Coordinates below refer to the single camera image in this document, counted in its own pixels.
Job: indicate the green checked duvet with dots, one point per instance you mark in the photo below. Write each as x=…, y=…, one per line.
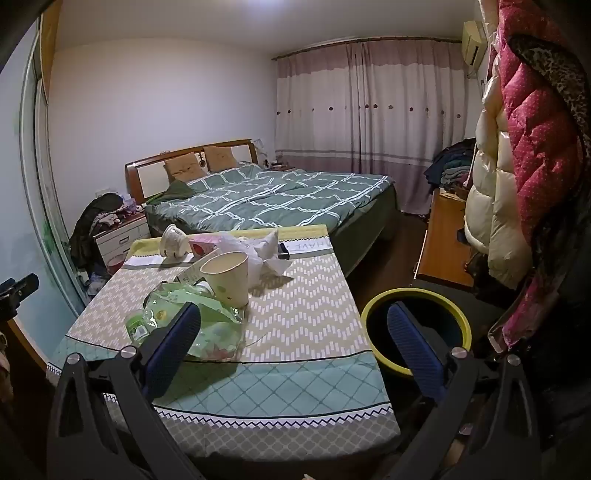
x=277, y=194

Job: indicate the yellow rimmed dark bin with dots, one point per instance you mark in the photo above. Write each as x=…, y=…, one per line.
x=369, y=318

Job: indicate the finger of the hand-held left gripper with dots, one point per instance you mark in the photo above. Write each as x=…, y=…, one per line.
x=21, y=286

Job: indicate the pink carton box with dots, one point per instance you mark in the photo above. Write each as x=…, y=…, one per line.
x=201, y=244

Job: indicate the wall air conditioner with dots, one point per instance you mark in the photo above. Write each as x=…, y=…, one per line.
x=473, y=41

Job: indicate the leopard print garment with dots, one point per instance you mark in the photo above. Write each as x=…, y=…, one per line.
x=563, y=78

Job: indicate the cream puffer jacket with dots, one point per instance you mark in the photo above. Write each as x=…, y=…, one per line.
x=498, y=203

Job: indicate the wooden bed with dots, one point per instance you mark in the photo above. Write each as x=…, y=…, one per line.
x=138, y=177

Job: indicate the sliding door wardrobe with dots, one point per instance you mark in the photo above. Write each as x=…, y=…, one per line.
x=41, y=161

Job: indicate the pile of folded clothes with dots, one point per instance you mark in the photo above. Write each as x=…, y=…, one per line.
x=455, y=166

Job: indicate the dark green cloth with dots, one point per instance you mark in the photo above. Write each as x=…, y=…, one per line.
x=173, y=190

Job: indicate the white bedside cabinet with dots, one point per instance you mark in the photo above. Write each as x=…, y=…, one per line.
x=120, y=240

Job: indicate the white plastic jar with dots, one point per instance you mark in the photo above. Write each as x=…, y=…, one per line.
x=175, y=242

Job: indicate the red quilted jacket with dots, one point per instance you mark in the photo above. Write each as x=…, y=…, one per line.
x=535, y=120

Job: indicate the green plastic bag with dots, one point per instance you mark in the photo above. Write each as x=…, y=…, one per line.
x=217, y=327

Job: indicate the brown pillow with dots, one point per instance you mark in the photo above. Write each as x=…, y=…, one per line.
x=220, y=158
x=184, y=167

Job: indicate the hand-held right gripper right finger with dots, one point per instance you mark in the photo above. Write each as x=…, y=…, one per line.
x=415, y=350

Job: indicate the red bucket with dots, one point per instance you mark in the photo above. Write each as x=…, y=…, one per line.
x=115, y=264

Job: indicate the white paper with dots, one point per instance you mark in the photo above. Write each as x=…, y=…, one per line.
x=263, y=251

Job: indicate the orange wooden cabinet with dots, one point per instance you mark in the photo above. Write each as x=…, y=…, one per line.
x=445, y=240

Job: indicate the cream paper cup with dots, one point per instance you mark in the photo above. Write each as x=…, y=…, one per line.
x=228, y=281

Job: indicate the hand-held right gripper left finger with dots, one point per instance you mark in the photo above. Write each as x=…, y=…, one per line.
x=173, y=350

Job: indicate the dark clothes heap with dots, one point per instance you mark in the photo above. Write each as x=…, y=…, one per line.
x=90, y=221

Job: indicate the pink and white curtain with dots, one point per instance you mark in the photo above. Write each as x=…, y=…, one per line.
x=360, y=106

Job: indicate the patterned tablecloth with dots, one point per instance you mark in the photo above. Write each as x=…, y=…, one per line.
x=300, y=323

